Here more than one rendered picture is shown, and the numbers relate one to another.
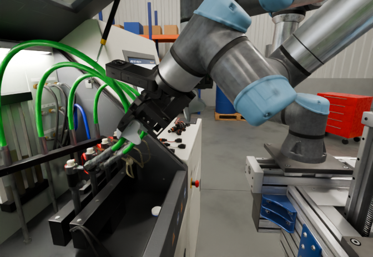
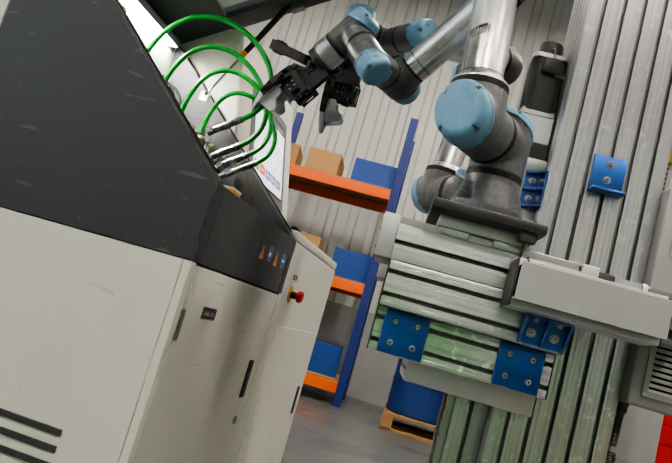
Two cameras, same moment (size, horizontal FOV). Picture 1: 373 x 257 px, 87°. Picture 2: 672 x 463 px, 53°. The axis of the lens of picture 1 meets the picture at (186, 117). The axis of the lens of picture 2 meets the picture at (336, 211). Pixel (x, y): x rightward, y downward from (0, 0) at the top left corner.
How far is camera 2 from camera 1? 1.35 m
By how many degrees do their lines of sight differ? 24
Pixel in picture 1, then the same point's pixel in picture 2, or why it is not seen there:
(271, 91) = (374, 54)
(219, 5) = (359, 12)
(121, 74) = (283, 47)
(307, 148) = not seen: hidden behind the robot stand
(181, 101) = (322, 73)
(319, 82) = not seen: outside the picture
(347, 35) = (435, 51)
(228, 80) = (354, 49)
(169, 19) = (328, 142)
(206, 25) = (350, 21)
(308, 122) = not seen: hidden behind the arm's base
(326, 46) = (424, 56)
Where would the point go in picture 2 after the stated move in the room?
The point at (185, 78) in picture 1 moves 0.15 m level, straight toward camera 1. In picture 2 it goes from (329, 52) to (329, 24)
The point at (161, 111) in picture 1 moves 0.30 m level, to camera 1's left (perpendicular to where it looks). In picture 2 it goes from (303, 80) to (185, 48)
